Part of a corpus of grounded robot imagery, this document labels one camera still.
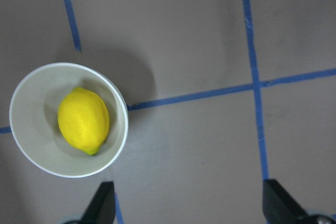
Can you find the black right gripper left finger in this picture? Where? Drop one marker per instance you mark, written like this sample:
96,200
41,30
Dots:
102,206

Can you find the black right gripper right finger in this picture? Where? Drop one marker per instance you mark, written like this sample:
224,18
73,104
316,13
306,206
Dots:
280,207

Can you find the yellow lemon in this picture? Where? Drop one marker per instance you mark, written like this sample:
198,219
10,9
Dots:
83,120

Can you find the white deep bowl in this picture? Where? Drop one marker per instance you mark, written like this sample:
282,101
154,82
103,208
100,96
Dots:
33,119

